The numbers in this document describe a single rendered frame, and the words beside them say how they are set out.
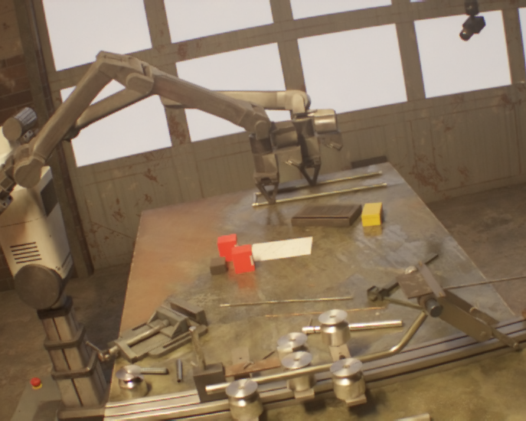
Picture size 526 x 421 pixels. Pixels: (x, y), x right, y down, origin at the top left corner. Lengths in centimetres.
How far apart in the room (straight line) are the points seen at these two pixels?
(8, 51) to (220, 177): 140
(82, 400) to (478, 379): 158
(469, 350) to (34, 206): 137
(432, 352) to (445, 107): 318
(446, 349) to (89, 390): 148
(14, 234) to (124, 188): 210
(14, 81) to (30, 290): 204
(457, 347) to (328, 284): 45
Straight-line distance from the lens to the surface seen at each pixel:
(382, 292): 155
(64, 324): 243
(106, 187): 432
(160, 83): 196
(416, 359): 130
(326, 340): 134
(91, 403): 255
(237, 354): 137
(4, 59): 419
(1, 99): 423
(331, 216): 197
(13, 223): 226
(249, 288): 171
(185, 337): 155
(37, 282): 232
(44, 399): 276
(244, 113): 204
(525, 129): 461
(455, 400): 123
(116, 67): 191
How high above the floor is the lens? 160
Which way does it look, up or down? 19 degrees down
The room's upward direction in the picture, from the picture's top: 11 degrees counter-clockwise
